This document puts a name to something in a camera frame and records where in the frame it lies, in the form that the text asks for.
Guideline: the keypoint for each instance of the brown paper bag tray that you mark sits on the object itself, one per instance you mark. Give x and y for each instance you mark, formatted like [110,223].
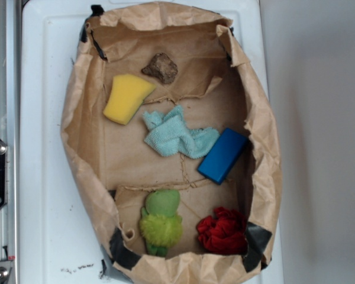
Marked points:
[115,169]

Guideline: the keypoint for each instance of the blue rectangular block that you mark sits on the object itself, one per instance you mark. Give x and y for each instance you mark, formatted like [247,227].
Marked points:
[222,157]

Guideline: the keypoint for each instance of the brown rock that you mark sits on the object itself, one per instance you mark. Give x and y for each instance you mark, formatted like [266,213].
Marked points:
[161,67]

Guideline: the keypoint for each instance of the light blue cloth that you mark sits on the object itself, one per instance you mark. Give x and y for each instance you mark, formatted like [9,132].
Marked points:
[169,135]

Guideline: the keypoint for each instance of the green plush frog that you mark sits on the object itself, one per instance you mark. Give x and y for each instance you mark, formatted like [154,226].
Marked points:
[160,224]

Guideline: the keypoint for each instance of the aluminium frame rail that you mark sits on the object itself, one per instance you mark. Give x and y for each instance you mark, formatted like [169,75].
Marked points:
[10,66]

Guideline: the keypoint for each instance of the yellow sponge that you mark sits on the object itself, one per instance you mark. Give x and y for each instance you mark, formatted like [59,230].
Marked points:
[127,95]

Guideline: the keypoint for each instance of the red crumpled cloth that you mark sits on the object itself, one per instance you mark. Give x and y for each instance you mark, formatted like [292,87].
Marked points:
[225,233]

